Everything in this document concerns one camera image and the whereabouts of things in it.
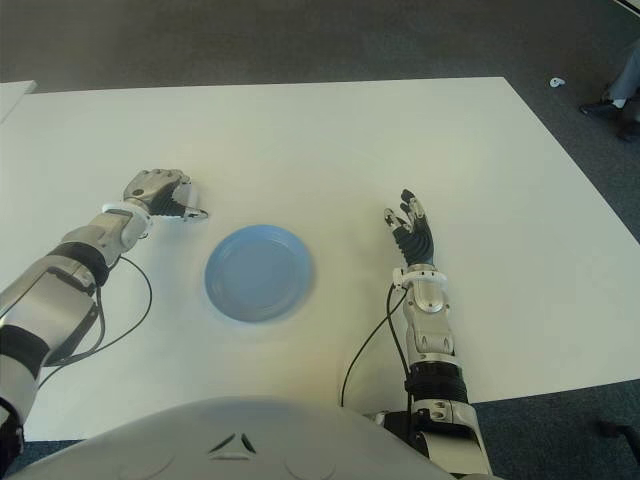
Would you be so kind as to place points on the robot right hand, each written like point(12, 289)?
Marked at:
point(417, 242)

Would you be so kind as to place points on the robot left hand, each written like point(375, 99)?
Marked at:
point(150, 187)

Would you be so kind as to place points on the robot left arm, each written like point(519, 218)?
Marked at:
point(55, 295)

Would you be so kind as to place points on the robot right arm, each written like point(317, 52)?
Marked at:
point(430, 325)

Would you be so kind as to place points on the blue plate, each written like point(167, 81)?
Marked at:
point(260, 275)

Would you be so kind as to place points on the white side table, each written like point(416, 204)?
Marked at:
point(12, 97)

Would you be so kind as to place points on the small white floor object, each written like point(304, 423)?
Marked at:
point(556, 82)

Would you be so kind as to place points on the dark shoe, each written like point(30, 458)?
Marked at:
point(600, 109)

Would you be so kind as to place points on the grey robot torso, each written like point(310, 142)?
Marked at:
point(225, 440)

